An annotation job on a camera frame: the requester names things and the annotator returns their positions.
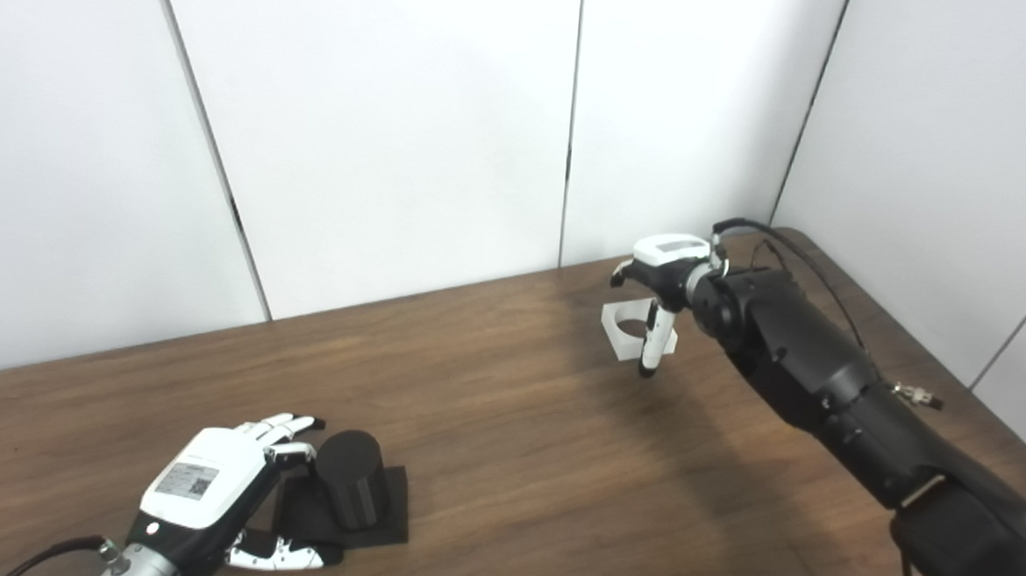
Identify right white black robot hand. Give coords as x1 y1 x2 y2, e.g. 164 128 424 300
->
605 230 716 382

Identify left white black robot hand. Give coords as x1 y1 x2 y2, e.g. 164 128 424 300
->
122 405 336 576

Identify white square piece with hole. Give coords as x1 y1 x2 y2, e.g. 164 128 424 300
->
598 297 680 365

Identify black peg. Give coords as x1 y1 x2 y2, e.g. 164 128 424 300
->
270 426 415 572

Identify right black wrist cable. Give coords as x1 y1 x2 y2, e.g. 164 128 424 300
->
703 216 954 409

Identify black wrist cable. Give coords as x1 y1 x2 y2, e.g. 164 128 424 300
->
2 531 118 576
703 216 954 409

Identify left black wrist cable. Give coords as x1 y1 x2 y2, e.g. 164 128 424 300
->
2 531 118 576

